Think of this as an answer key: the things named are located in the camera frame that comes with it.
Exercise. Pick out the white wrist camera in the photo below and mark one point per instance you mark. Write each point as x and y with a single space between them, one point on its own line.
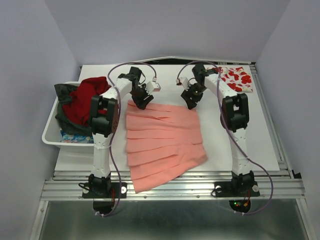
152 86
183 81

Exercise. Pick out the pink skirt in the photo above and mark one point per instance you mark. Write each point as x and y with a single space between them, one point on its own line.
162 142

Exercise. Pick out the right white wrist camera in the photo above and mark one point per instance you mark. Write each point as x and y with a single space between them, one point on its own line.
183 81

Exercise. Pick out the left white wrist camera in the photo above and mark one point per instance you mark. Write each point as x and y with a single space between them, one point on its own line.
152 86

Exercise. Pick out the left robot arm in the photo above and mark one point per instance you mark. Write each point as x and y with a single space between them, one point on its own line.
104 116

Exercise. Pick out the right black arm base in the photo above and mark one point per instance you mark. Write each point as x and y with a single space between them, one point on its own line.
225 189

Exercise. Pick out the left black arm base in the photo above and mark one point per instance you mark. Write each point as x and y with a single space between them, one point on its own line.
116 190

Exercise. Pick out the dark red skirt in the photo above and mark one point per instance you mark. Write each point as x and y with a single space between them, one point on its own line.
78 111

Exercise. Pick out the white plastic bin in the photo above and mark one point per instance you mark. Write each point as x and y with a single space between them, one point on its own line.
52 136

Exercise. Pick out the aluminium frame rail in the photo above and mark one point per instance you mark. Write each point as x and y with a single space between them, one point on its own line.
193 185

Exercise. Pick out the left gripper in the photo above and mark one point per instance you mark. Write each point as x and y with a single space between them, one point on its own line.
140 102

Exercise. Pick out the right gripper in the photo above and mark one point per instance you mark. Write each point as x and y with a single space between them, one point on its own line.
190 103

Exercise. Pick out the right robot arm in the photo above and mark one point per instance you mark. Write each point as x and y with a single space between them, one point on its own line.
234 118

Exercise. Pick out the dark green garment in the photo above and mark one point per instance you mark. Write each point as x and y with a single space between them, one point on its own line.
63 91

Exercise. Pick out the light blue garment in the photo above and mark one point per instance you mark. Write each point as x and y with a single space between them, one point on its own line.
75 138

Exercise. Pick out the red poppy print skirt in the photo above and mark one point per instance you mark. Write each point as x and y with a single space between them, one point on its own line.
237 79

